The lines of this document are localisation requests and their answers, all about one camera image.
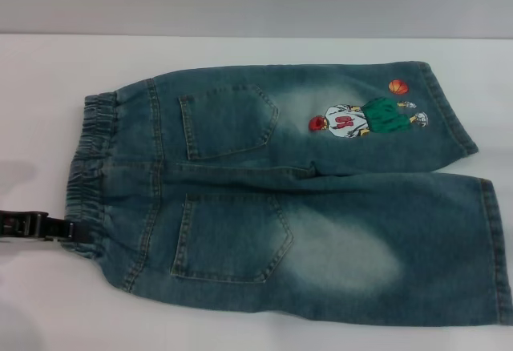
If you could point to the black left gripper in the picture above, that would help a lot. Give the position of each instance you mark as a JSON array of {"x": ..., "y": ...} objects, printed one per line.
[{"x": 22, "y": 226}]

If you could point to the blue denim shorts basketball print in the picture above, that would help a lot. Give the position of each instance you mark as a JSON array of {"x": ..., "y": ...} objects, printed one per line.
[{"x": 320, "y": 206}]

